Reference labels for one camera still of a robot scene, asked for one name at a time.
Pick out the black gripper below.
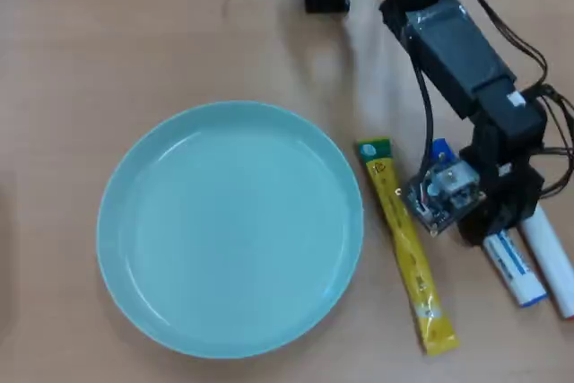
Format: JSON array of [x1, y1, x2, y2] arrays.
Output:
[[457, 120, 547, 248]]

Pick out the blue capped white marker pen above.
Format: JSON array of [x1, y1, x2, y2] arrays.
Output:
[[430, 137, 550, 309]]

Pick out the red capped white marker pen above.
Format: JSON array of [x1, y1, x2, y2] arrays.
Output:
[[518, 205, 574, 321]]

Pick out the yellow stick sachet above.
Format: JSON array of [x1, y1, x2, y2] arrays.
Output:
[[357, 135, 460, 356]]

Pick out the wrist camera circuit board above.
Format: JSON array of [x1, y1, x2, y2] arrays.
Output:
[[405, 159, 488, 239]]

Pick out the black cable bundle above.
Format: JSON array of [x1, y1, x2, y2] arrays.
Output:
[[441, 0, 574, 198]]

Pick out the thin camera wire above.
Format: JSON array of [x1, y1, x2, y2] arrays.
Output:
[[411, 55, 435, 205]]

